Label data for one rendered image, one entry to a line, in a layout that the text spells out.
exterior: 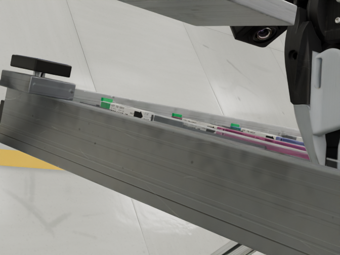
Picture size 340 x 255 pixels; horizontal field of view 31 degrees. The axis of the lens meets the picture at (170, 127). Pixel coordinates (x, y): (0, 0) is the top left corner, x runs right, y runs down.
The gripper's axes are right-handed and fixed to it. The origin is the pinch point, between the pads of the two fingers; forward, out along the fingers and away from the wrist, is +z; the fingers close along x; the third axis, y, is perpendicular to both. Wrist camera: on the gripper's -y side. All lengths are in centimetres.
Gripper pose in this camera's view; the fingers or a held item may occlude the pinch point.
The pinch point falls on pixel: (320, 157)
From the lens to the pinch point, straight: 49.1
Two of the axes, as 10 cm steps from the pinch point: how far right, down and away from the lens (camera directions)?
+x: 7.3, 1.1, 6.7
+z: -0.7, 9.9, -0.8
